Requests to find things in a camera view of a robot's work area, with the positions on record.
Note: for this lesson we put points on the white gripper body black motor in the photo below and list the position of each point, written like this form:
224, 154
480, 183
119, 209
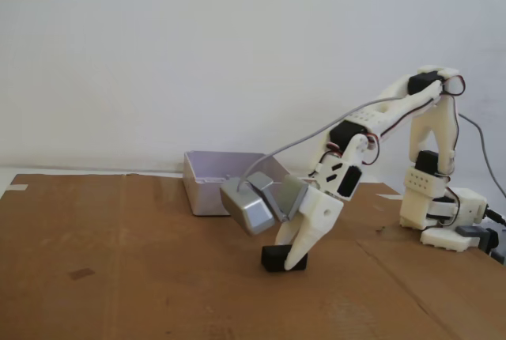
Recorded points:
321, 213

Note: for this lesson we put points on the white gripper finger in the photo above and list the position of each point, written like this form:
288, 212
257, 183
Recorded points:
288, 233
316, 217

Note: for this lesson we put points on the black rectangular block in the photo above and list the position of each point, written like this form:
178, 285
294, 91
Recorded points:
273, 259

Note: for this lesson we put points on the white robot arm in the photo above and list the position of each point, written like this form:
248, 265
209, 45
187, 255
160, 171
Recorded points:
419, 99

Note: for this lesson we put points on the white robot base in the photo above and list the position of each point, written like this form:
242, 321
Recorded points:
466, 205

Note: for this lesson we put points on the white plastic box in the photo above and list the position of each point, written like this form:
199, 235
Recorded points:
205, 197

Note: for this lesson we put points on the silver webcam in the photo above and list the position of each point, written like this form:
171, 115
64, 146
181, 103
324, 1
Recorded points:
245, 209

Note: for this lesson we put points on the brown cardboard sheet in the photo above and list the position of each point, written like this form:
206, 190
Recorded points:
158, 276

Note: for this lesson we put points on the grey table clamp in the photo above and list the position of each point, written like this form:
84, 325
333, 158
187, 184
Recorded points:
470, 233

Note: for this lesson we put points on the white tape piece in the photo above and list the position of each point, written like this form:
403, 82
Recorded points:
17, 187

